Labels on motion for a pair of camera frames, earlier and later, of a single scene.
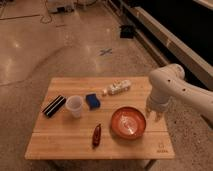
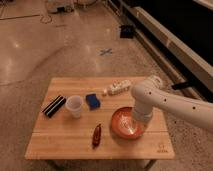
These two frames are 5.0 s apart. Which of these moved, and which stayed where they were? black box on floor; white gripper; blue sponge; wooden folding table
Moved: white gripper
Stayed: blue sponge; wooden folding table; black box on floor
